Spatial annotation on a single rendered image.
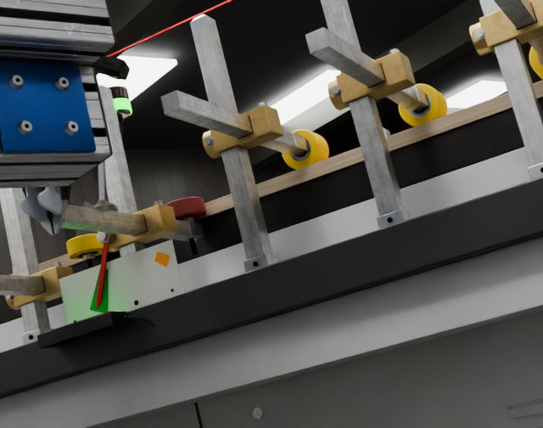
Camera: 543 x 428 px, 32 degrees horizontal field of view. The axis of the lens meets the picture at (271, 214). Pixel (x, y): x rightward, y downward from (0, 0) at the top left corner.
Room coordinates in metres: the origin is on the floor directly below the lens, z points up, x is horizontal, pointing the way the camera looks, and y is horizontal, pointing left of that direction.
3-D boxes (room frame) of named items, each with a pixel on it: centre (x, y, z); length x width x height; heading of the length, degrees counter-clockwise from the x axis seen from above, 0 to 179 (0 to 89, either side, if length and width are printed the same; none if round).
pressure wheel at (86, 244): (1.95, 0.39, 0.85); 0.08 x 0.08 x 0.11
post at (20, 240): (1.82, 0.49, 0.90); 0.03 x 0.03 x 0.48; 66
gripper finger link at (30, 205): (1.45, 0.36, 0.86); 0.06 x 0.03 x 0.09; 156
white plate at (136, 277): (1.71, 0.30, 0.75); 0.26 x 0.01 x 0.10; 66
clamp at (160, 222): (1.71, 0.24, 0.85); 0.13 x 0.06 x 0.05; 66
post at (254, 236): (1.62, 0.04, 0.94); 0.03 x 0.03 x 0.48; 66
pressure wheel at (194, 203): (1.84, 0.17, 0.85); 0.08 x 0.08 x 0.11
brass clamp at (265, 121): (1.61, 0.02, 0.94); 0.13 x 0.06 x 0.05; 66
